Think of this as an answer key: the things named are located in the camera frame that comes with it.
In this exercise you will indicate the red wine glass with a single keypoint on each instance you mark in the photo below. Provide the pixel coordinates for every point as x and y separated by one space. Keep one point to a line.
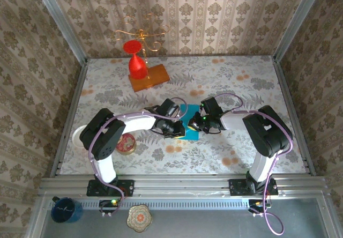
137 66

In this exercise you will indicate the dark blue mug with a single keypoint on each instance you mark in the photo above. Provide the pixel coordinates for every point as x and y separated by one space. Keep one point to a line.
67 211

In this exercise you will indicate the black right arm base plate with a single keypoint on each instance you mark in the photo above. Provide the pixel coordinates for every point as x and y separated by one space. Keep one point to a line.
237 187

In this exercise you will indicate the white bowl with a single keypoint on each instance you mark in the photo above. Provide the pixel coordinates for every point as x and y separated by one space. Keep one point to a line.
76 138

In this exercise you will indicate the floral table cover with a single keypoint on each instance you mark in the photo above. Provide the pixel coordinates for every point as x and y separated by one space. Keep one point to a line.
187 157

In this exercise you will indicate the aluminium table side rail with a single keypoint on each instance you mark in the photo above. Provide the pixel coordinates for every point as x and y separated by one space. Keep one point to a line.
294 117
69 117

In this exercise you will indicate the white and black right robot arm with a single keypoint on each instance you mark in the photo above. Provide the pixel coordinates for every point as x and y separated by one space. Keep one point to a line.
268 133

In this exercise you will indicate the round red floral tin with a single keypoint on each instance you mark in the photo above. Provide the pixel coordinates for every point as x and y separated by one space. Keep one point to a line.
127 144

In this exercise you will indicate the aluminium front rail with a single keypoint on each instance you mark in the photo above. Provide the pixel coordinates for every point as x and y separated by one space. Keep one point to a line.
182 187

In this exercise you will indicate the orange wooden rack base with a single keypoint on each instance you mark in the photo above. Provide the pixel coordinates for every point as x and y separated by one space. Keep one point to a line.
158 75

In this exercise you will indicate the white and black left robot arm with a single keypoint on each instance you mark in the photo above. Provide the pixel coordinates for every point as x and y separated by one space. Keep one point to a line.
134 122

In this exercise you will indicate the blue cloth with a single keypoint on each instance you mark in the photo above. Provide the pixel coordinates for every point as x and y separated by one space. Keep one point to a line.
187 110

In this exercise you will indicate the small black connector board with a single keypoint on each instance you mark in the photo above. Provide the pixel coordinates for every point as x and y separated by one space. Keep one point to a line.
108 204
257 205

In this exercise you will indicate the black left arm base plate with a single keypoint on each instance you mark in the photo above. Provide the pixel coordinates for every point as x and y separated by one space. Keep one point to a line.
126 187

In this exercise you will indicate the aluminium corner post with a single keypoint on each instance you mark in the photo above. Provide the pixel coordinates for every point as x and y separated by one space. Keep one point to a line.
59 15
297 21

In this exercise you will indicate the grey metal shelf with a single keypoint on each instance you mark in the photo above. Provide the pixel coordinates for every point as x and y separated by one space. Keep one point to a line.
201 222

